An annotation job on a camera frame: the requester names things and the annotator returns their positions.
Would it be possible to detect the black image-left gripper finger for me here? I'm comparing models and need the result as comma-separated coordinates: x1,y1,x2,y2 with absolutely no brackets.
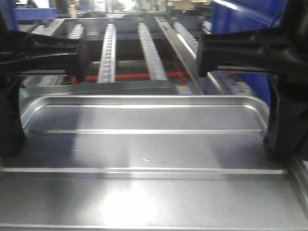
0,77,26,157

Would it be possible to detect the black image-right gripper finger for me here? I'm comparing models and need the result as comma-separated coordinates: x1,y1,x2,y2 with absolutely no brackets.
263,75,308,161

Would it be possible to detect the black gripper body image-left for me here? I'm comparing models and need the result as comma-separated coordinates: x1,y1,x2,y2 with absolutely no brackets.
0,9,90,84

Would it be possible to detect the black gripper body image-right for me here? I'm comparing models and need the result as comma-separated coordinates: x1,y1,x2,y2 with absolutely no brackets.
196,0,308,78

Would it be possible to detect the small silver metal tray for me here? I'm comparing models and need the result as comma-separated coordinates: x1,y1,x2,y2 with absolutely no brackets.
0,95,308,231

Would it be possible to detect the large silver metal tray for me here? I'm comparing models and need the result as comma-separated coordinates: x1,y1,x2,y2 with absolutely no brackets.
19,80,178,109

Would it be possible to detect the left white roller track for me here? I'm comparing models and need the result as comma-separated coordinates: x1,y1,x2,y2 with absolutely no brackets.
67,24,85,39

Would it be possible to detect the white roller track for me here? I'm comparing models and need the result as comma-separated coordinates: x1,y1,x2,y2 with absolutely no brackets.
67,24,85,39
97,24,116,83
138,23,168,80

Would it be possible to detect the far right roller track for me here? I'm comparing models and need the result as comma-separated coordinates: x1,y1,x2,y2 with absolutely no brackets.
173,22,255,96

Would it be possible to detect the blue bin upper right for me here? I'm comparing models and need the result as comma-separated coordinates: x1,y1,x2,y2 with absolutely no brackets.
211,0,287,104

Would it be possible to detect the middle white roller track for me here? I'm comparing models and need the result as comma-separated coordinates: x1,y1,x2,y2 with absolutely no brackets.
97,24,116,83

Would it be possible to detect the right white roller track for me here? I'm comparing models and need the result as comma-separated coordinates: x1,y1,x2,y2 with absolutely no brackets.
138,23,168,80

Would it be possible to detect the right steel divider rail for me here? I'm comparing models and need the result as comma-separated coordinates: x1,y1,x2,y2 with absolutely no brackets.
155,17,205,94

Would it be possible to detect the red metal cart frame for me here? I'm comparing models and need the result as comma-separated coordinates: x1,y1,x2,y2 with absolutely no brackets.
85,41,188,83

